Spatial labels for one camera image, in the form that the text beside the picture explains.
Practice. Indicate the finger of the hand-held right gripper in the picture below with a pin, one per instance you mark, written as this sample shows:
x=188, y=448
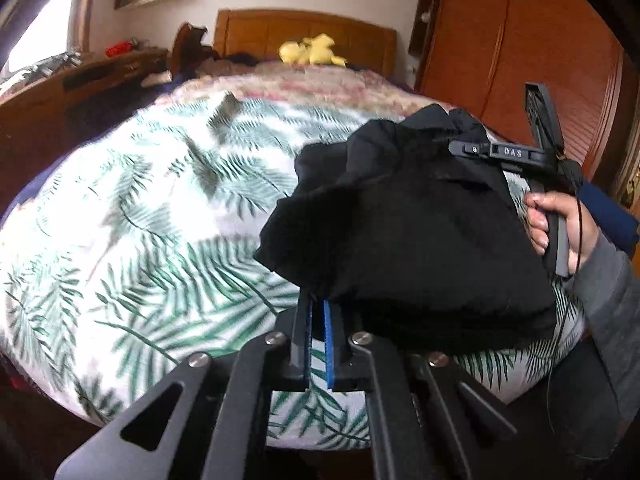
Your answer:
x=470, y=148

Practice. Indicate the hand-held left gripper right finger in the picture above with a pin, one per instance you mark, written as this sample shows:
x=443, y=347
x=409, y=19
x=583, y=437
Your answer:
x=328, y=355

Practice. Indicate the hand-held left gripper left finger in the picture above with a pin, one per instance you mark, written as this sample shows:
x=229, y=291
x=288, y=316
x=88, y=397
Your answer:
x=306, y=355

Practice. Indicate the black button coat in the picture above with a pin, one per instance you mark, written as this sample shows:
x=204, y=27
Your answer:
x=400, y=235

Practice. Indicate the person's right forearm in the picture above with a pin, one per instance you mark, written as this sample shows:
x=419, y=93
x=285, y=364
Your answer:
x=610, y=310

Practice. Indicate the person's right hand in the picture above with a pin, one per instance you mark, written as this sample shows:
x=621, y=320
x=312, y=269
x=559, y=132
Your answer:
x=537, y=220

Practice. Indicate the wooden slatted wardrobe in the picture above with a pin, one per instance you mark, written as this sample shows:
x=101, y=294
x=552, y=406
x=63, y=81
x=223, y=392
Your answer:
x=500, y=35

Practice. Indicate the floral blanket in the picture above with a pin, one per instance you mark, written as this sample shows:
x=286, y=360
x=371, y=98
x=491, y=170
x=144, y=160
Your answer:
x=300, y=82

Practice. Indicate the yellow plush toy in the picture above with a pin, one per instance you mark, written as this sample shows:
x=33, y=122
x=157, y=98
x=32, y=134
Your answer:
x=310, y=52

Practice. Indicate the leaf print bed sheet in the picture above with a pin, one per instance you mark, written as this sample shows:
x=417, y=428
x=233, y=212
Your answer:
x=150, y=210

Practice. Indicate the wooden bed headboard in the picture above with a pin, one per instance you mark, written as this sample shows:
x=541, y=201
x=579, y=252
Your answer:
x=250, y=30

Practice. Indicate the dark wooden chair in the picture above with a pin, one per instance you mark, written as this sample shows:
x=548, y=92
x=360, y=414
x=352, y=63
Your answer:
x=187, y=50

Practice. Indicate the red bowl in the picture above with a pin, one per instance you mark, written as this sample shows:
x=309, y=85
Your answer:
x=118, y=50

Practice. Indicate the long wooden desk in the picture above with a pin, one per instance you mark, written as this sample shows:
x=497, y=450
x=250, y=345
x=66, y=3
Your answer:
x=30, y=120

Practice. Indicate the dark patterned cloth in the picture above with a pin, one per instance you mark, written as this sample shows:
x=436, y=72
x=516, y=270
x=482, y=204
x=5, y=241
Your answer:
x=50, y=65

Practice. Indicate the window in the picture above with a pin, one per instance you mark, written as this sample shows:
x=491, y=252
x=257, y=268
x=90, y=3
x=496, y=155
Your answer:
x=35, y=35

